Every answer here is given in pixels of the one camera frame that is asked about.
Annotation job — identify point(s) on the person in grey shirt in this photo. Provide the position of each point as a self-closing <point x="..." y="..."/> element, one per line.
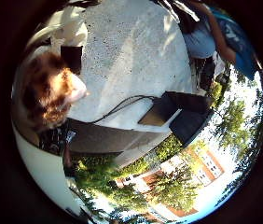
<point x="200" y="40"/>

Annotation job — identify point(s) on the black open case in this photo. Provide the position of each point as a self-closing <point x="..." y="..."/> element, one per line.
<point x="184" y="118"/>

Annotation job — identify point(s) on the blue fabric object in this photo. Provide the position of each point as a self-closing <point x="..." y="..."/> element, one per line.
<point x="242" y="53"/>

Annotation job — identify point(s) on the red brick building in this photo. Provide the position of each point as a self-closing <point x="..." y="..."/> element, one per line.
<point x="206" y="168"/>

